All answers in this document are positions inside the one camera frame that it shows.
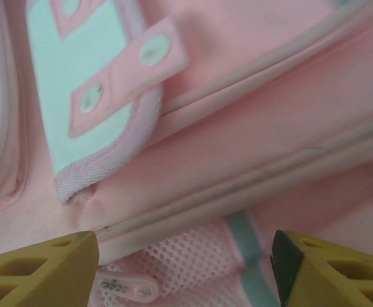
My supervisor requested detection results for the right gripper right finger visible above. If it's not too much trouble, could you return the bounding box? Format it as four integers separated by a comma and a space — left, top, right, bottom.
270, 229, 373, 307

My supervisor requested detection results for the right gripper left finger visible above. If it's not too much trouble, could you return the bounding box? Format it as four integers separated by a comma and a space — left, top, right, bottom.
0, 232, 100, 307

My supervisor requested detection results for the pink backpack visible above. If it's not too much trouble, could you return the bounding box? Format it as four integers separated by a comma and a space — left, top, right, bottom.
0, 0, 373, 307

